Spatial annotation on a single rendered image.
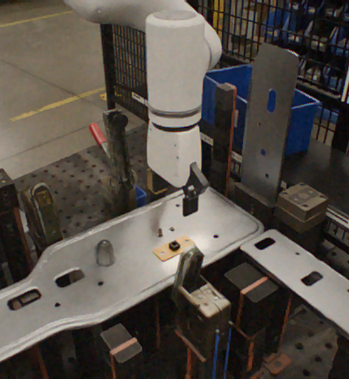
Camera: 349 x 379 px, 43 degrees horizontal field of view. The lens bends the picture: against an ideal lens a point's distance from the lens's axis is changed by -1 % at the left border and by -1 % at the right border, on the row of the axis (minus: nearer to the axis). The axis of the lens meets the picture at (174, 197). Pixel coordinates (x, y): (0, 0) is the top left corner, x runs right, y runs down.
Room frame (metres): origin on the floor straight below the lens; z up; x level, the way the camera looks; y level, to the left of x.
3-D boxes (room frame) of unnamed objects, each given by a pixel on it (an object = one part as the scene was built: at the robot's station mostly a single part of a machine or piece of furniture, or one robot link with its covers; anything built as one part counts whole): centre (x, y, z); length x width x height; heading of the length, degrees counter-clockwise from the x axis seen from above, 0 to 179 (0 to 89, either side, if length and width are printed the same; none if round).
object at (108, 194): (0.83, 0.13, 0.88); 0.07 x 0.06 x 0.35; 36
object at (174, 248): (0.65, 0.00, 1.01); 0.08 x 0.04 x 0.01; 126
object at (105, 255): (0.62, 0.13, 1.02); 0.03 x 0.03 x 0.07
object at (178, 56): (0.66, 0.00, 1.38); 0.09 x 0.08 x 0.13; 153
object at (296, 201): (0.75, -0.27, 0.88); 0.08 x 0.08 x 0.36; 36
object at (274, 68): (0.84, -0.19, 1.17); 0.12 x 0.01 x 0.34; 36
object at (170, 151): (0.65, 0.00, 1.23); 0.10 x 0.07 x 0.11; 36
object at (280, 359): (0.62, -0.21, 0.84); 0.11 x 0.06 x 0.29; 36
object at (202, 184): (0.62, -0.03, 1.20); 0.08 x 0.01 x 0.06; 36
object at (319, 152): (1.11, -0.20, 1.02); 0.90 x 0.22 x 0.03; 36
